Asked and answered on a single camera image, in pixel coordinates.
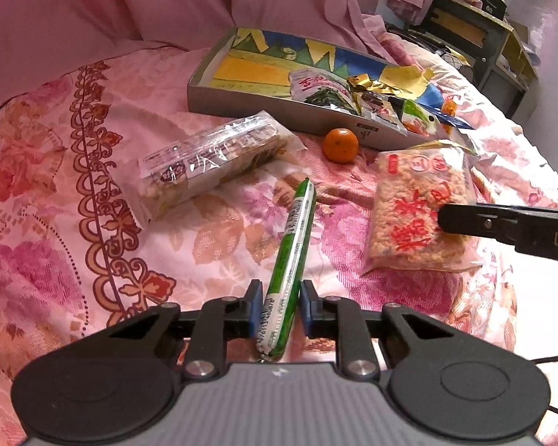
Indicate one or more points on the pink floral bed sheet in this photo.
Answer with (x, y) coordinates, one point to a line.
(51, 172)

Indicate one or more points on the yellow gold snack packet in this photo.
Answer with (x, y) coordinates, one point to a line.
(372, 84)

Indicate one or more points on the small orange packet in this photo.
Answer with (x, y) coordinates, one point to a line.
(448, 106)

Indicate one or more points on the white green seaweed packet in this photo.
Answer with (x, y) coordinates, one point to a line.
(321, 90)

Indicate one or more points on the dark red snack packet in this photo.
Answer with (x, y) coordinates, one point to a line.
(376, 109)

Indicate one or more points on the white green packet red picture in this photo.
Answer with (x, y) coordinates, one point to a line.
(418, 118)

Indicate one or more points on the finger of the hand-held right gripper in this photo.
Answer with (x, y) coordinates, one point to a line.
(474, 223)

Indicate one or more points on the purple sachet packet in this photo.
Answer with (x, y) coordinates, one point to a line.
(455, 123)

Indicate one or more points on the clear packet of nut bars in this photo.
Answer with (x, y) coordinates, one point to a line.
(204, 162)

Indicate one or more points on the pink curtain cloth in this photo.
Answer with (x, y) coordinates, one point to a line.
(121, 4)

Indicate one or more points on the clear rice crisp packet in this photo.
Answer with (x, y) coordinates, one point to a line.
(400, 204)

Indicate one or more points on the grey box with colourful print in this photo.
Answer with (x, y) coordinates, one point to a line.
(260, 107)

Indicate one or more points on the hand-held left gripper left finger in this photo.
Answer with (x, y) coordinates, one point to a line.
(255, 309)

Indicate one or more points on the tangerine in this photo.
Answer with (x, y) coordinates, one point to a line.
(340, 145)

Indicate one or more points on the crumpled gold foil packet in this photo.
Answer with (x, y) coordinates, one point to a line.
(446, 145)

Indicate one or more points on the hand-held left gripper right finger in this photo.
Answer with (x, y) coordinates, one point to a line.
(308, 309)

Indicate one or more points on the green sausage stick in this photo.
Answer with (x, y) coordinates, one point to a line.
(288, 265)

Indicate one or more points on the plain yellow packet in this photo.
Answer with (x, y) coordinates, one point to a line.
(404, 79)

